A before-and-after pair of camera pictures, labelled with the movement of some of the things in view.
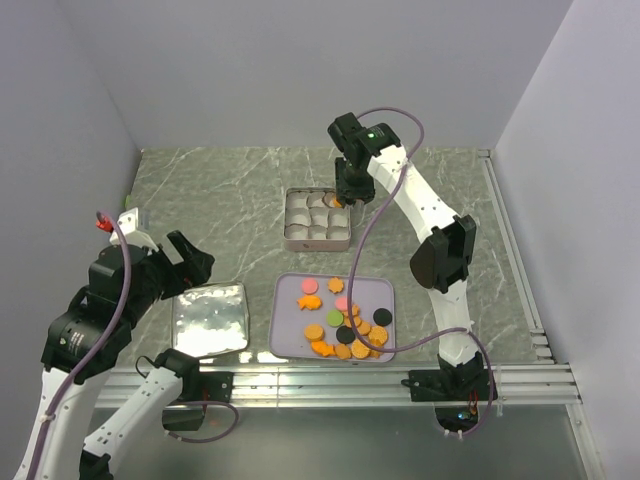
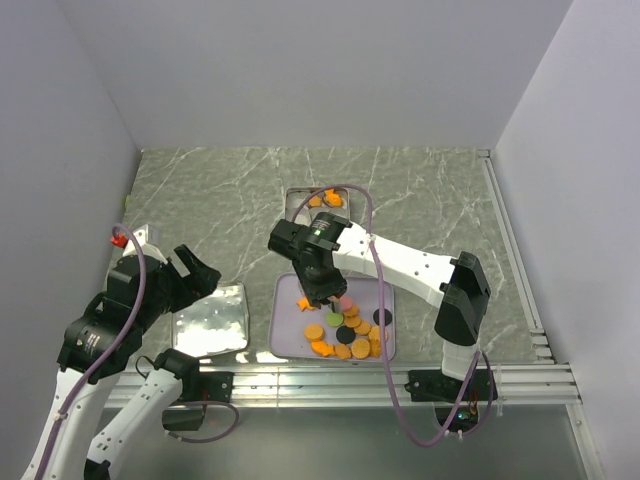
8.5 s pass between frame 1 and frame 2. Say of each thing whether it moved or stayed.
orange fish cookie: stayed
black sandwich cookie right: stayed
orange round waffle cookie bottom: stayed
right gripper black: moved
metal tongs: moved
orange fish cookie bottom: stayed
